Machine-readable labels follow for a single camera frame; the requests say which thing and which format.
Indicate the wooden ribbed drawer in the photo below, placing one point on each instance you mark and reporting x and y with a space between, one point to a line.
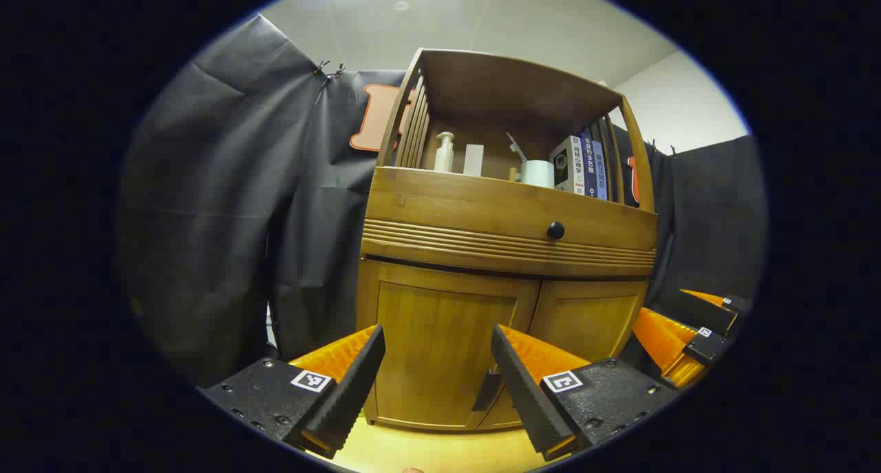
468 204

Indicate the black round drawer knob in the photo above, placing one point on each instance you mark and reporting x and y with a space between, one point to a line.
555 230

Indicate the wooden double-door shoe cabinet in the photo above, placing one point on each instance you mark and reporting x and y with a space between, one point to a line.
482 80

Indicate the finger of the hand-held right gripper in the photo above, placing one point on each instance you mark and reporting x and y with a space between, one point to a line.
695 312
661 342

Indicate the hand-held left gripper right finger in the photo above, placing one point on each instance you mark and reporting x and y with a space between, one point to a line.
523 397

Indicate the light blue book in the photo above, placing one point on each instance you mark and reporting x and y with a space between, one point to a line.
600 170

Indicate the pale green cup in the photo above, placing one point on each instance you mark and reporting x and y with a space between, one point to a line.
538 174

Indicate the white rectangular box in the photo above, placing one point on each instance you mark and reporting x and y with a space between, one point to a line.
473 160

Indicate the wooden cabinet door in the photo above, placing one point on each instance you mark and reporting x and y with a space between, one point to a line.
433 349
585 321

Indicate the small black clip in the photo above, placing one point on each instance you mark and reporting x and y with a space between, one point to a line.
339 69
322 67

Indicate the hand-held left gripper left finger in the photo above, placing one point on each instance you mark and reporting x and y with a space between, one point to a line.
351 390

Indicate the white brush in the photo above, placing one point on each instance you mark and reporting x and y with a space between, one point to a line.
516 147

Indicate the white pump bottle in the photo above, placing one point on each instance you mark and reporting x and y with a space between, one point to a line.
444 156

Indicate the black backdrop cloth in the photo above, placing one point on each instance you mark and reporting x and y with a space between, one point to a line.
220 218

